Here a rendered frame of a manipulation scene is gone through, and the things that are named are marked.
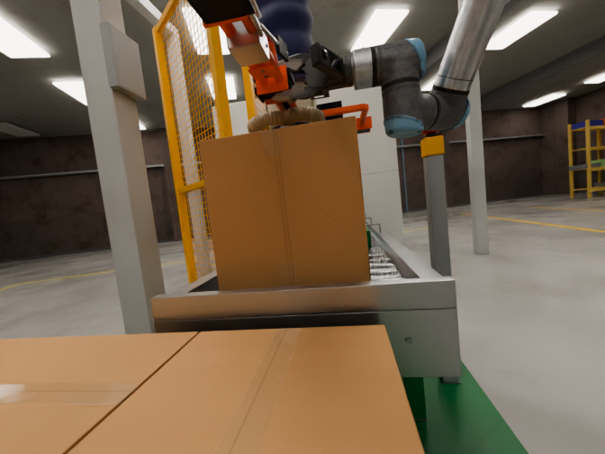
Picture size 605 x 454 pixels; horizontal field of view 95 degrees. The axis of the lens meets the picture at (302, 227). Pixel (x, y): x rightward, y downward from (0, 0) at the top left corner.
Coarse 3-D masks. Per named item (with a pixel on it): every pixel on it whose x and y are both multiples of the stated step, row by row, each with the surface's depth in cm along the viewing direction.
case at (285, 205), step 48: (240, 144) 69; (288, 144) 67; (336, 144) 65; (240, 192) 71; (288, 192) 68; (336, 192) 66; (240, 240) 72; (288, 240) 70; (336, 240) 68; (240, 288) 73
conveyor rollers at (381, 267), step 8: (376, 248) 134; (376, 256) 117; (384, 256) 116; (376, 264) 107; (384, 264) 106; (392, 264) 99; (376, 272) 91; (384, 272) 90; (392, 272) 90; (376, 280) 82
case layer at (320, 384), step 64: (0, 384) 48; (64, 384) 46; (128, 384) 44; (192, 384) 42; (256, 384) 40; (320, 384) 39; (384, 384) 37; (0, 448) 34; (64, 448) 33; (128, 448) 32; (192, 448) 31; (256, 448) 30; (320, 448) 29; (384, 448) 28
